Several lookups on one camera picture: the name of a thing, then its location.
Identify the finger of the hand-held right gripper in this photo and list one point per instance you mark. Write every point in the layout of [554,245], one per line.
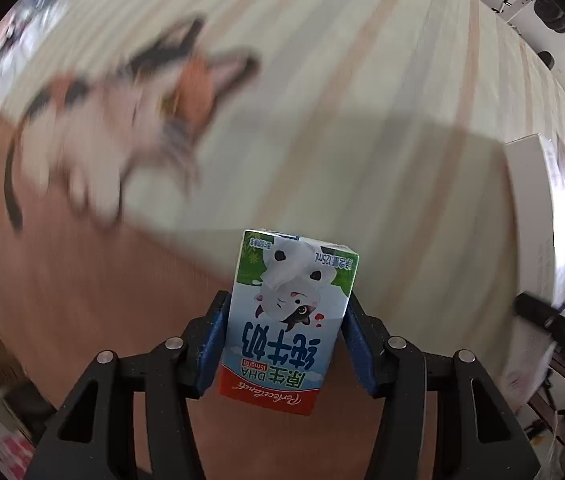
[537,310]

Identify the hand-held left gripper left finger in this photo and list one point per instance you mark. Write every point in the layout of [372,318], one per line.
[211,345]

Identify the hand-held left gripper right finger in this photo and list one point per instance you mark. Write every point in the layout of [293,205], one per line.
[360,350]

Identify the milk carton with cow print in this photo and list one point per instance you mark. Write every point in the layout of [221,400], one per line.
[282,340]

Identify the large white flat box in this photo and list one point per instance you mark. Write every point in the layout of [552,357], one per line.
[532,210]

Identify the pink printed paper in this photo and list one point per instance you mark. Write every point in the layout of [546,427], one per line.
[12,457]

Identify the calico cat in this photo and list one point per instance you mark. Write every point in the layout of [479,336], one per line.
[112,125]

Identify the cream plaid tablecloth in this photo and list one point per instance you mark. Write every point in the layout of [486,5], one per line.
[362,85]

